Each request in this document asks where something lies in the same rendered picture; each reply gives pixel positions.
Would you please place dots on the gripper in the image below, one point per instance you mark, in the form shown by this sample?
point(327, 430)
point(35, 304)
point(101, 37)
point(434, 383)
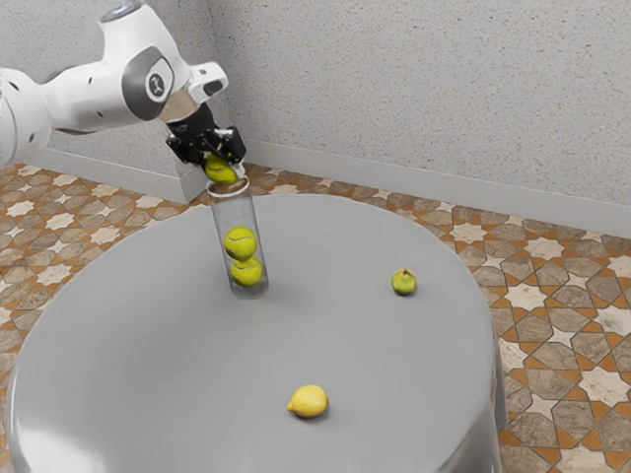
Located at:
point(197, 135)

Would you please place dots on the yellow-green tennis ball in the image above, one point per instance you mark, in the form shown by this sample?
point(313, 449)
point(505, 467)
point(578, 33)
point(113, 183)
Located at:
point(240, 243)
point(246, 272)
point(219, 171)

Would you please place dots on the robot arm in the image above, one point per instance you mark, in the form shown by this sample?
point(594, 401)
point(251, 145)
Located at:
point(84, 93)

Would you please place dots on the clear plastic tube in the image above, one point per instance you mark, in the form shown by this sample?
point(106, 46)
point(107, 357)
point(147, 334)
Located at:
point(236, 217)

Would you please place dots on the green fig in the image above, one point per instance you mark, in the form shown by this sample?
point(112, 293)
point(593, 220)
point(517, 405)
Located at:
point(403, 282)

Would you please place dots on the yellow lemon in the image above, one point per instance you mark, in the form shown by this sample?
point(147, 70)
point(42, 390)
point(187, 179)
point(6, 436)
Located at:
point(307, 401)

